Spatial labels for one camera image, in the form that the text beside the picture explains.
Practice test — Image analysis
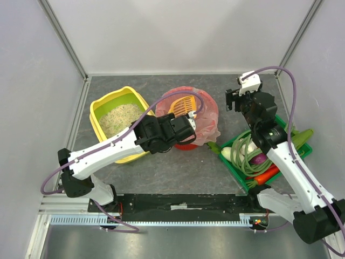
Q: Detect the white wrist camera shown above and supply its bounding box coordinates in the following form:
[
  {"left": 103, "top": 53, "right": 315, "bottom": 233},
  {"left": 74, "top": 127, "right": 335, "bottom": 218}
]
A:
[
  {"left": 238, "top": 71, "right": 261, "bottom": 96},
  {"left": 186, "top": 111, "right": 196, "bottom": 130}
]

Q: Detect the green long beans bundle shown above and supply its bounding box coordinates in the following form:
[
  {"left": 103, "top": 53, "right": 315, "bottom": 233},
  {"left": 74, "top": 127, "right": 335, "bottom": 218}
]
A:
[{"left": 231, "top": 130, "right": 273, "bottom": 177}]

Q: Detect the white radish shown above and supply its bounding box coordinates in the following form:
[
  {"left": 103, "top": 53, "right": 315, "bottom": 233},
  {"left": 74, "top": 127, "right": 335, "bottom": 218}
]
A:
[{"left": 220, "top": 147, "right": 232, "bottom": 162}]

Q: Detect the orange carrot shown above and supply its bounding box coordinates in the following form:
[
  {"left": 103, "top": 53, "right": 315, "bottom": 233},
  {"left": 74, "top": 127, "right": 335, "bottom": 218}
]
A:
[{"left": 246, "top": 165, "right": 280, "bottom": 188}]

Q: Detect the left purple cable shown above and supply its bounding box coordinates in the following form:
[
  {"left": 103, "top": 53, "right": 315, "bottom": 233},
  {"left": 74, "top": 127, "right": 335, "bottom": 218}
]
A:
[{"left": 40, "top": 91, "right": 204, "bottom": 233}]

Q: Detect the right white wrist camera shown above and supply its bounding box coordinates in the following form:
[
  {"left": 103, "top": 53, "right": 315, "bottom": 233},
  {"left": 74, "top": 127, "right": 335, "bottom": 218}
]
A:
[{"left": 238, "top": 71, "right": 261, "bottom": 96}]

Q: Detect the grey slotted cable duct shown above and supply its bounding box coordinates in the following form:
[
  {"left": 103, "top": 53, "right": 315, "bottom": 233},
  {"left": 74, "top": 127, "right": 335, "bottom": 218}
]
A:
[{"left": 50, "top": 215, "right": 254, "bottom": 227}]

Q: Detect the green leafy vegetable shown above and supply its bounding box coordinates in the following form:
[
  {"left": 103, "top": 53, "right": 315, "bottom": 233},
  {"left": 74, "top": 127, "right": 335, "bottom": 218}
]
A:
[{"left": 291, "top": 129, "right": 314, "bottom": 151}]

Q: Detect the green vegetable tray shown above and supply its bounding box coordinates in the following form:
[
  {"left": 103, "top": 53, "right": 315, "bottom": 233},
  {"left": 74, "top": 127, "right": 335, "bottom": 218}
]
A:
[{"left": 219, "top": 126, "right": 313, "bottom": 192}]

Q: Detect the orange litter scoop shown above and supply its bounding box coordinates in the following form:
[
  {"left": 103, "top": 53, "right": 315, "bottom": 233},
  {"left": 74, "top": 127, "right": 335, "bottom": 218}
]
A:
[{"left": 168, "top": 95, "right": 197, "bottom": 118}]

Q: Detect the yellow litter box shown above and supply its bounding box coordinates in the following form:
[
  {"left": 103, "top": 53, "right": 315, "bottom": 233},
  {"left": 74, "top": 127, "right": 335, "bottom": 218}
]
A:
[{"left": 89, "top": 86, "right": 156, "bottom": 165}]

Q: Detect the red plastic waste basket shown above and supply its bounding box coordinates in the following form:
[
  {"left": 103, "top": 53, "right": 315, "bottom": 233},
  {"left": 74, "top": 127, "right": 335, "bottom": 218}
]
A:
[{"left": 161, "top": 86, "right": 219, "bottom": 151}]

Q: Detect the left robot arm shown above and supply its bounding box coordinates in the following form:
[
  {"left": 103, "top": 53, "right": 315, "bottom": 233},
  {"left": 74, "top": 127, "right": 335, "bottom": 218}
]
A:
[{"left": 58, "top": 112, "right": 196, "bottom": 206}]

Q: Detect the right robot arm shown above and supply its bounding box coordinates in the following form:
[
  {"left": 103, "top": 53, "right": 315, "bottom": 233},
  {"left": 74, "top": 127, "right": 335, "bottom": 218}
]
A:
[{"left": 225, "top": 90, "right": 344, "bottom": 244}]

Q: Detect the pink plastic bin liner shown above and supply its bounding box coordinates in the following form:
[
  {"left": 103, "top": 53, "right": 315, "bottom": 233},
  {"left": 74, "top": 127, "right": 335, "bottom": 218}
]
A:
[{"left": 155, "top": 86, "right": 221, "bottom": 146}]

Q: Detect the cat litter sand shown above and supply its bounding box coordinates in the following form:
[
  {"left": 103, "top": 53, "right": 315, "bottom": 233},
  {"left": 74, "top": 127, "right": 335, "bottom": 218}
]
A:
[{"left": 99, "top": 104, "right": 142, "bottom": 139}]

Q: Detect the purple onion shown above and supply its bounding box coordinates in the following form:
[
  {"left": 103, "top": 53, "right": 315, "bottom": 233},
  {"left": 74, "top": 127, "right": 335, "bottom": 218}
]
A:
[{"left": 250, "top": 153, "right": 267, "bottom": 165}]

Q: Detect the red chili pepper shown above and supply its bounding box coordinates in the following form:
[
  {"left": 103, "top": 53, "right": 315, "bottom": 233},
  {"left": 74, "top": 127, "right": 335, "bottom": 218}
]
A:
[{"left": 245, "top": 161, "right": 280, "bottom": 180}]

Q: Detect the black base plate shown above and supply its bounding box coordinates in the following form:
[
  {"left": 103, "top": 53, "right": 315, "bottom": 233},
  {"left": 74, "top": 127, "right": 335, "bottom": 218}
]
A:
[{"left": 101, "top": 194, "right": 267, "bottom": 216}]

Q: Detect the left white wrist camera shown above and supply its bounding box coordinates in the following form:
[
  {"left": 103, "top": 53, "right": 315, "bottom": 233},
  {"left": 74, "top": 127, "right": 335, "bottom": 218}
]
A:
[{"left": 186, "top": 111, "right": 196, "bottom": 130}]

